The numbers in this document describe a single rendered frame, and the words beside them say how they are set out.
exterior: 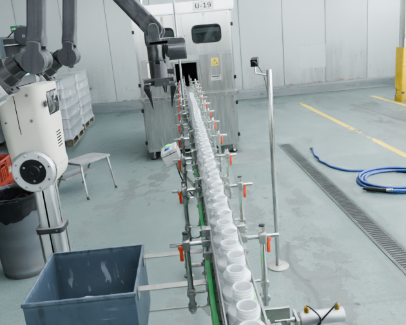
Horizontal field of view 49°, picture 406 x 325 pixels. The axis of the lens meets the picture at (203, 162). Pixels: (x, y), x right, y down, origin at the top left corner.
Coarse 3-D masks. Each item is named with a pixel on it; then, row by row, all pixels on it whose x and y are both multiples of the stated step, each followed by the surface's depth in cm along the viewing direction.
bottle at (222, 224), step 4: (220, 220) 111; (224, 220) 112; (228, 220) 111; (220, 224) 109; (224, 224) 108; (228, 224) 109; (220, 228) 109; (224, 228) 109; (220, 232) 109; (216, 236) 111; (220, 236) 109; (216, 240) 110; (220, 240) 109; (216, 244) 110; (216, 248) 110; (216, 252) 110; (216, 256) 111
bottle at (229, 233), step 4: (228, 228) 106; (232, 228) 106; (224, 232) 106; (228, 232) 106; (232, 232) 106; (236, 232) 104; (224, 236) 103; (228, 236) 103; (232, 236) 103; (236, 236) 104; (236, 240) 104; (240, 248) 104; (220, 252) 104
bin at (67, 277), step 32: (64, 256) 152; (96, 256) 152; (128, 256) 153; (160, 256) 147; (32, 288) 130; (64, 288) 155; (96, 288) 155; (128, 288) 156; (160, 288) 127; (32, 320) 123; (64, 320) 124; (96, 320) 124; (128, 320) 125
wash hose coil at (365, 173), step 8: (320, 160) 559; (336, 168) 525; (344, 168) 518; (376, 168) 501; (384, 168) 502; (392, 168) 502; (400, 168) 497; (360, 176) 490; (368, 176) 489; (360, 184) 464; (368, 184) 455; (376, 184) 448; (384, 192) 440; (392, 192) 435; (400, 192) 432
